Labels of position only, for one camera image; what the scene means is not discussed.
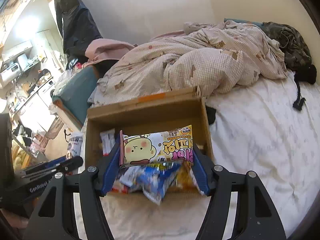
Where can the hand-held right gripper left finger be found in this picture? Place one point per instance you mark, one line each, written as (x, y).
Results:
(112, 167)

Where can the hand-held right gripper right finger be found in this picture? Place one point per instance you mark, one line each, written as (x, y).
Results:
(200, 173)

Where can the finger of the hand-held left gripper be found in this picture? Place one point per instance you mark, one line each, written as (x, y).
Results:
(37, 172)
(72, 163)

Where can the pile of snack packets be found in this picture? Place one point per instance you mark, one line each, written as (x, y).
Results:
(152, 180)

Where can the white cartoon cookie packet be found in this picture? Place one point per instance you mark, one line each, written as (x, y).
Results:
(150, 147)

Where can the brown cardboard box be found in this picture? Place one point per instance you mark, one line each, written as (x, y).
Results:
(150, 120)

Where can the white printed plastic bag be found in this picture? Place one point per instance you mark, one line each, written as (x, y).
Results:
(75, 142)

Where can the white kitchen cabinets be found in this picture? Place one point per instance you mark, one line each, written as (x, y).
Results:
(32, 115)

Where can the bear print bed sheet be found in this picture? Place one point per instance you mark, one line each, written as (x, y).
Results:
(250, 142)

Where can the dark cloth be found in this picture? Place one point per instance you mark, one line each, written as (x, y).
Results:
(211, 115)

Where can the white water heater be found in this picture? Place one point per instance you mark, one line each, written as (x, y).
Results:
(10, 71)

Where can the grey range hood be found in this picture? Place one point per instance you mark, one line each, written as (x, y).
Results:
(22, 61)

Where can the checked beige duvet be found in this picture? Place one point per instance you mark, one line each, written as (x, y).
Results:
(187, 62)

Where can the black hanging coat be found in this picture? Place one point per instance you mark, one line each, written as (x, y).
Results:
(75, 22)

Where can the teal pillow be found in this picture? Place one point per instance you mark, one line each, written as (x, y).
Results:
(240, 21)

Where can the camouflage jacket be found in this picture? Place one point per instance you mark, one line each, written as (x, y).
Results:
(290, 42)

